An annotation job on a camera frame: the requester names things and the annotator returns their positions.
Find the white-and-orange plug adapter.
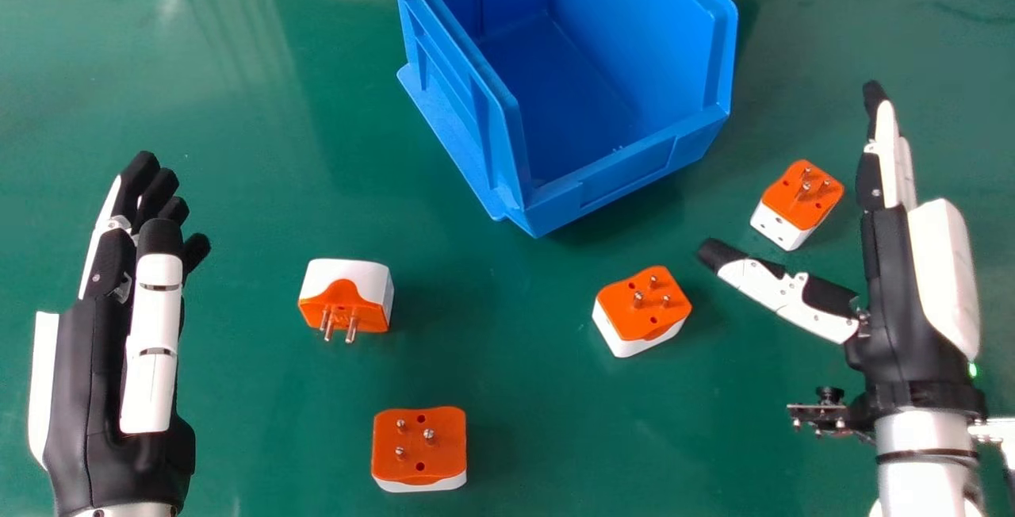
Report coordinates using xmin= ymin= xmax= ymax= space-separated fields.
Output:
xmin=371 ymin=407 xmax=468 ymax=493
xmin=298 ymin=258 xmax=395 ymax=343
xmin=750 ymin=159 xmax=845 ymax=252
xmin=592 ymin=266 xmax=693 ymax=358

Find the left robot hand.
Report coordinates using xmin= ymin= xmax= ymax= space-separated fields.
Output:
xmin=28 ymin=151 xmax=213 ymax=516

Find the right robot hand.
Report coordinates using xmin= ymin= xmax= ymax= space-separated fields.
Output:
xmin=697 ymin=80 xmax=990 ymax=423

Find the blue plastic bin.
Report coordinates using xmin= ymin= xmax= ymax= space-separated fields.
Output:
xmin=381 ymin=0 xmax=739 ymax=239

